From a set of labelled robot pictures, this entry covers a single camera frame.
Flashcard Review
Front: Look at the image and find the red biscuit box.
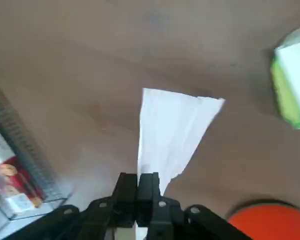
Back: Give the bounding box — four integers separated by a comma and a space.
0, 159, 45, 217

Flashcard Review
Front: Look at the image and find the orange round bin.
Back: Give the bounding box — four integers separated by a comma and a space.
226, 199, 300, 240

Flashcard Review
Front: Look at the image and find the black wire shelf rack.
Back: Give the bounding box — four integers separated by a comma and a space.
0, 74, 75, 222

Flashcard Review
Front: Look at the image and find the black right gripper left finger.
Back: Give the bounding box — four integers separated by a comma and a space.
14, 171, 140, 240

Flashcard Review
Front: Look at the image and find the white red snack box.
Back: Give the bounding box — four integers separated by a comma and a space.
0, 126, 17, 173

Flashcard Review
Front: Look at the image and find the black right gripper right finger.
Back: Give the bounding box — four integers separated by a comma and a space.
136, 171, 251, 240

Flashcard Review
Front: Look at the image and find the green tissue pack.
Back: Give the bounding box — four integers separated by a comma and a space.
269, 23, 300, 131

